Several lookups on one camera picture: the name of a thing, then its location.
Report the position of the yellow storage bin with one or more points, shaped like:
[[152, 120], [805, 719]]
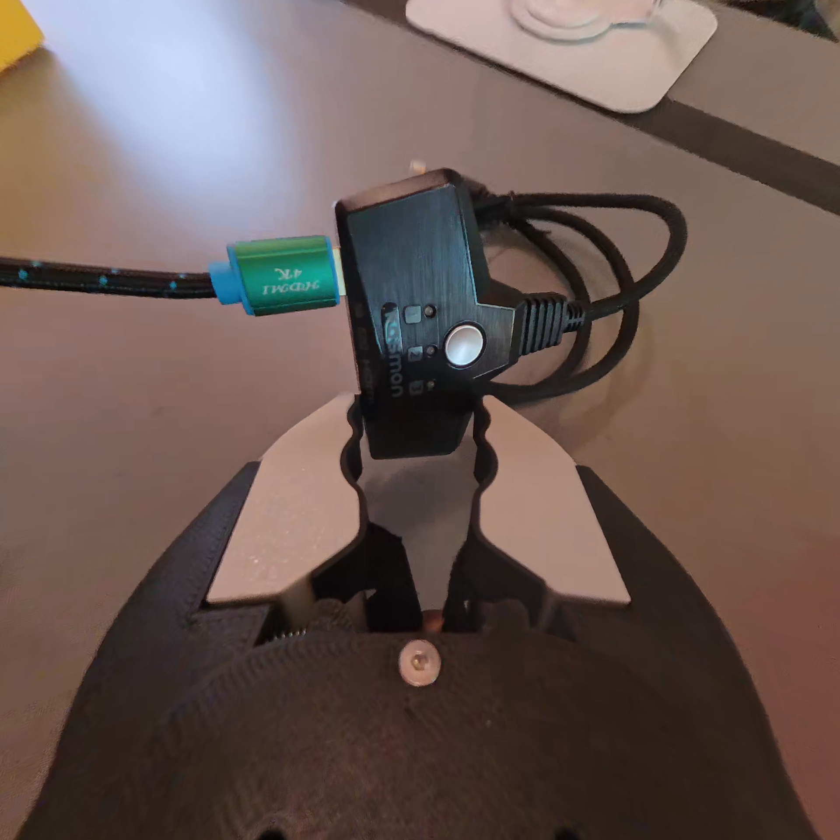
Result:
[[16, 29]]

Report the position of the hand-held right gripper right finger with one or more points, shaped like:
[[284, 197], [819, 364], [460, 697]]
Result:
[[544, 518]]

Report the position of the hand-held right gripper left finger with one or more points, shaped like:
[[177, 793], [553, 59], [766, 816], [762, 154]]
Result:
[[289, 518]]

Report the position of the white rounded mat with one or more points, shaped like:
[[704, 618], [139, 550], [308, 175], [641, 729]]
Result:
[[623, 72]]

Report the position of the black hdmi switch box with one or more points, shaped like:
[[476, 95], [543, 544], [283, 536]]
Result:
[[413, 262]]

